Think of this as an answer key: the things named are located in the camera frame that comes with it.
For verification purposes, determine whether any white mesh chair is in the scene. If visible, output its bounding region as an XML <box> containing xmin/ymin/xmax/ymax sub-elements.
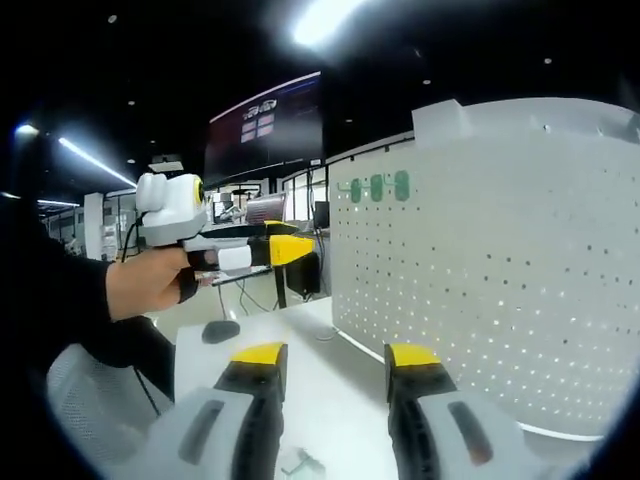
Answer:
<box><xmin>46</xmin><ymin>343</ymin><xmax>176</xmax><ymax>451</ymax></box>

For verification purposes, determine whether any white perforated mounting plate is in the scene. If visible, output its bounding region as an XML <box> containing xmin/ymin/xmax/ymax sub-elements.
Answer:
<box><xmin>328</xmin><ymin>97</ymin><xmax>640</xmax><ymax>442</ymax></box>

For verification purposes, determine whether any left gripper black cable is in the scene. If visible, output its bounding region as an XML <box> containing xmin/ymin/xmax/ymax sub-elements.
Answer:
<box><xmin>118</xmin><ymin>212</ymin><xmax>162</xmax><ymax>417</ymax></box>

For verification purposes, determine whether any long ceiling light strip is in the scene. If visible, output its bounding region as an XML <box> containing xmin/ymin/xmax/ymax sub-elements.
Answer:
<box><xmin>58</xmin><ymin>136</ymin><xmax>138</xmax><ymax>189</ymax></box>

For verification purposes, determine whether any black computer mouse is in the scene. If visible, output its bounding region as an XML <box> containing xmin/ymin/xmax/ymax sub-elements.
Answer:
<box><xmin>201</xmin><ymin>320</ymin><xmax>242</xmax><ymax>344</ymax></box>

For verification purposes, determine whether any bright ceiling lamp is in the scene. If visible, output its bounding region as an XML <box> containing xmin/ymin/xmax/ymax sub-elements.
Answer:
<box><xmin>291</xmin><ymin>0</ymin><xmax>369</xmax><ymax>47</ymax></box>

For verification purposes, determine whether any person's left hand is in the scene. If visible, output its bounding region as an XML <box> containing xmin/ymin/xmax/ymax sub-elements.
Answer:
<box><xmin>107</xmin><ymin>246</ymin><xmax>199</xmax><ymax>323</ymax></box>

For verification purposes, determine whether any large dark wall screen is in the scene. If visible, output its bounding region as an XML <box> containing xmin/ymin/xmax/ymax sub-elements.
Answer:
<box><xmin>202</xmin><ymin>70</ymin><xmax>324</xmax><ymax>187</ymax></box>

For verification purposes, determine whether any black box under desk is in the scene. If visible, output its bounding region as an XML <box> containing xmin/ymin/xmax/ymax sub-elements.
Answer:
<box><xmin>286</xmin><ymin>251</ymin><xmax>322</xmax><ymax>295</ymax></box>

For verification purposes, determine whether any ceiling mounted projector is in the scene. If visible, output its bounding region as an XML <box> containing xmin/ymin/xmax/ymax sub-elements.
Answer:
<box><xmin>148</xmin><ymin>153</ymin><xmax>185</xmax><ymax>174</ymax></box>

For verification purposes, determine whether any black table leg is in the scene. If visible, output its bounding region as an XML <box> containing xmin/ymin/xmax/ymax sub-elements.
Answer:
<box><xmin>272</xmin><ymin>264</ymin><xmax>288</xmax><ymax>309</ymax></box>

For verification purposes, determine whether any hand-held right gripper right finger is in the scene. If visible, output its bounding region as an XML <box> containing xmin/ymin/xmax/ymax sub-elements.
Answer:
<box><xmin>383</xmin><ymin>342</ymin><xmax>541</xmax><ymax>480</ymax></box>

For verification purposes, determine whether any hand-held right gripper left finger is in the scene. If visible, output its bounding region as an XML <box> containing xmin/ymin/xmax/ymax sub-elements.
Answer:
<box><xmin>164</xmin><ymin>341</ymin><xmax>290</xmax><ymax>480</ymax></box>

